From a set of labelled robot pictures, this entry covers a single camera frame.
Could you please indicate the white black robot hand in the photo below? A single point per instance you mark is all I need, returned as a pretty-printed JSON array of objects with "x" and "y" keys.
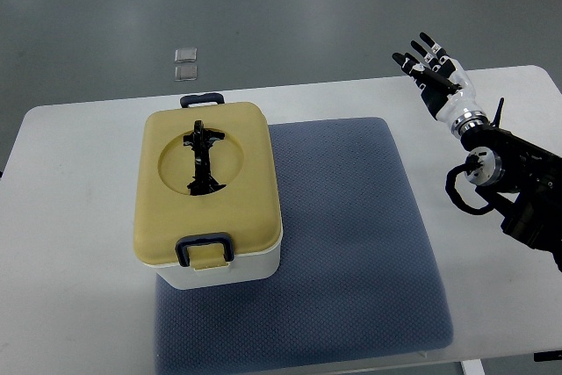
[{"x": 446, "y": 89}]

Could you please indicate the yellow storage box lid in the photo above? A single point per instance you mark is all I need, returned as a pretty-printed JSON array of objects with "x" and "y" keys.
[{"x": 207, "y": 187}]

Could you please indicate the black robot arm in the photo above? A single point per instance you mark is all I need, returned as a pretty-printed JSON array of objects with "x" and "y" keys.
[{"x": 519, "y": 180}]

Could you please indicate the white storage box base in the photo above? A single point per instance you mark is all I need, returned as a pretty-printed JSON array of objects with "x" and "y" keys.
[{"x": 208, "y": 267}]

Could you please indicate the blue grey fabric mat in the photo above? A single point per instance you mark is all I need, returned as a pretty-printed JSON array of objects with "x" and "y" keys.
[{"x": 357, "y": 275}]

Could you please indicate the upper metal floor plate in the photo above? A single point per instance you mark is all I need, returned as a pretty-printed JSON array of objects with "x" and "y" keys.
[{"x": 185, "y": 54}]

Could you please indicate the white table leg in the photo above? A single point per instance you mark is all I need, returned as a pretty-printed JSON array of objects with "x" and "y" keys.
[{"x": 472, "y": 367}]

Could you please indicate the black table edge bracket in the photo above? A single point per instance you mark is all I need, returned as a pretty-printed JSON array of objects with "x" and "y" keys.
[{"x": 547, "y": 356}]

